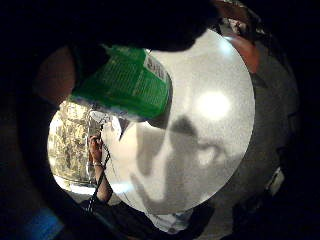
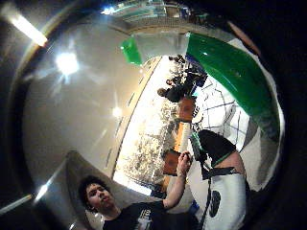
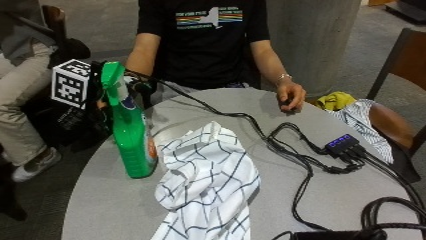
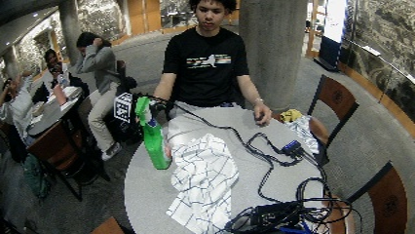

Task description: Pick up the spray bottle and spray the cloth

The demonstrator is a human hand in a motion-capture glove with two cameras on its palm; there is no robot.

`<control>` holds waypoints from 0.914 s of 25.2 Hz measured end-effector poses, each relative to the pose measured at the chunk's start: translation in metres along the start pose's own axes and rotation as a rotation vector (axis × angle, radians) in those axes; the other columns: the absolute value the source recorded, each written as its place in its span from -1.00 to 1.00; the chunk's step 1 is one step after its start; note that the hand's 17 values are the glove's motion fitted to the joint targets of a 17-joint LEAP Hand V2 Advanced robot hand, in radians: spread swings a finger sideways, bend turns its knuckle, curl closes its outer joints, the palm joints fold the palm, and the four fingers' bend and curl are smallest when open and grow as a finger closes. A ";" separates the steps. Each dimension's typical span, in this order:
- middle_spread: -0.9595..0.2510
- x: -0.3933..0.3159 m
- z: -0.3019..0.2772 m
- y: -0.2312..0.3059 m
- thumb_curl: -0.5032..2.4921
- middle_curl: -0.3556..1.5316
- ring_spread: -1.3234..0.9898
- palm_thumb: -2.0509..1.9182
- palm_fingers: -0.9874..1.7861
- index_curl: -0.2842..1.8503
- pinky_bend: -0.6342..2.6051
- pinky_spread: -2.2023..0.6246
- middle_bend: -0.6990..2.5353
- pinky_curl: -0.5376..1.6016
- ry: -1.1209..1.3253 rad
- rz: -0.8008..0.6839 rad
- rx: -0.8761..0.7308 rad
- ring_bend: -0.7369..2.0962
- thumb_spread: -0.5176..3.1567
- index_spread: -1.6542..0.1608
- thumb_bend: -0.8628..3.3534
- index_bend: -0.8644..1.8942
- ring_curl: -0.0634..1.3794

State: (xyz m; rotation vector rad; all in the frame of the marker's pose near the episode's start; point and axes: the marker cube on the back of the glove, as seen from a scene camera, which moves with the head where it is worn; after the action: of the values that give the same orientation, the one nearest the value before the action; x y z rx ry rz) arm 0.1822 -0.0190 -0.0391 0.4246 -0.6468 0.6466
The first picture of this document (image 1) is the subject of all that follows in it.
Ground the the person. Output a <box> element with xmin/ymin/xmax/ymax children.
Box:
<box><xmin>78</xmin><ymin>195</ymin><xmax>216</xmax><ymax>240</ymax></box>

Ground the black cable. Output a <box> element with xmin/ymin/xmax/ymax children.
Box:
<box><xmin>85</xmin><ymin>150</ymin><xmax>112</xmax><ymax>214</ymax></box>

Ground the red chair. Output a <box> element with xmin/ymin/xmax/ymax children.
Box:
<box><xmin>34</xmin><ymin>46</ymin><xmax>76</xmax><ymax>105</ymax></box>
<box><xmin>229</xmin><ymin>32</ymin><xmax>262</xmax><ymax>75</ymax></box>

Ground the green labelled plastic bottle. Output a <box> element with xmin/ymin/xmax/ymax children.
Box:
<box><xmin>68</xmin><ymin>44</ymin><xmax>174</xmax><ymax>123</ymax></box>

